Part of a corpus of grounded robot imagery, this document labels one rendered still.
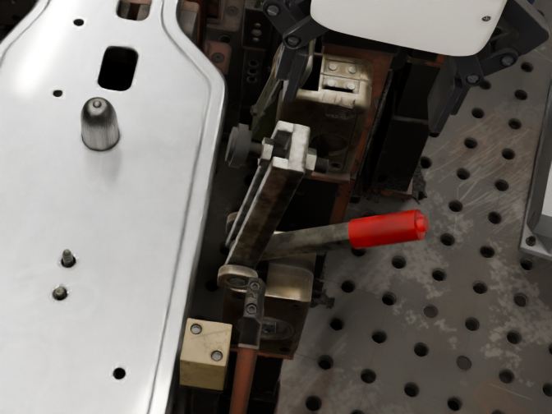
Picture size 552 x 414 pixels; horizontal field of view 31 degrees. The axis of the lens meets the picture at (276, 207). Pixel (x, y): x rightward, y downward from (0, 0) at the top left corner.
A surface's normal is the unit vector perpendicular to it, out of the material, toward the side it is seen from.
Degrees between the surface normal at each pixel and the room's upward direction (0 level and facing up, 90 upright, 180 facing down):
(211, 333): 0
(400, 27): 88
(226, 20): 0
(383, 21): 86
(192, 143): 0
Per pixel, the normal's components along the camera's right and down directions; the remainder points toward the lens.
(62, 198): 0.09, -0.50
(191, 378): -0.12, 0.85
